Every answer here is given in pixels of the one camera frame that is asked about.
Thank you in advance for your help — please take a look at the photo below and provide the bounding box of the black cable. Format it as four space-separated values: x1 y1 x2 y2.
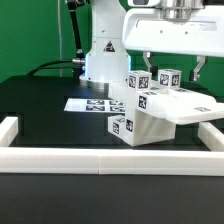
27 59 75 77

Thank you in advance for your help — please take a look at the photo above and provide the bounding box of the white U-shaped fence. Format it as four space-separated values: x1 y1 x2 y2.
0 117 224 176

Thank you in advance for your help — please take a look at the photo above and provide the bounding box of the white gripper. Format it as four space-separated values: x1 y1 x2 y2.
122 0 224 81

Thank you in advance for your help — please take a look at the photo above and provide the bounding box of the white marker base plate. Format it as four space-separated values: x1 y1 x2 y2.
64 98 125 113

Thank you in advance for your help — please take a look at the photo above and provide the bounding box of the white chair back frame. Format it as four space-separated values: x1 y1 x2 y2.
108 81 224 126

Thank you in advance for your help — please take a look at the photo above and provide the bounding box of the white chair seat part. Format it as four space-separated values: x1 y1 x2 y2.
123 109 176 146

